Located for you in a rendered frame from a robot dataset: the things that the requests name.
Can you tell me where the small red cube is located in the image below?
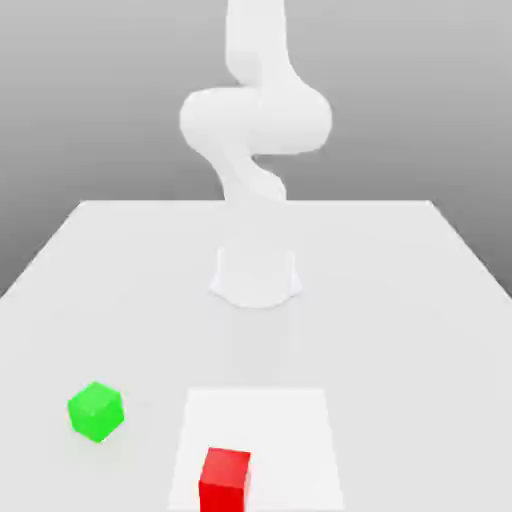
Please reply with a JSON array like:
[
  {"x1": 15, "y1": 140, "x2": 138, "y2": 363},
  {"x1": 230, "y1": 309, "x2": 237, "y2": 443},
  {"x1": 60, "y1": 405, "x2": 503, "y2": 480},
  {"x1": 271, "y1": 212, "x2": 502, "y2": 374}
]
[{"x1": 198, "y1": 446, "x2": 252, "y2": 512}]

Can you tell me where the small green cube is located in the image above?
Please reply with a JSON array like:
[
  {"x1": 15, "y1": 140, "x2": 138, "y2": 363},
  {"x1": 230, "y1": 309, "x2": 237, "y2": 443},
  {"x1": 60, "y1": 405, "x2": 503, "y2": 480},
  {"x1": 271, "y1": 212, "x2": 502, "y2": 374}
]
[{"x1": 66, "y1": 380, "x2": 126, "y2": 444}]

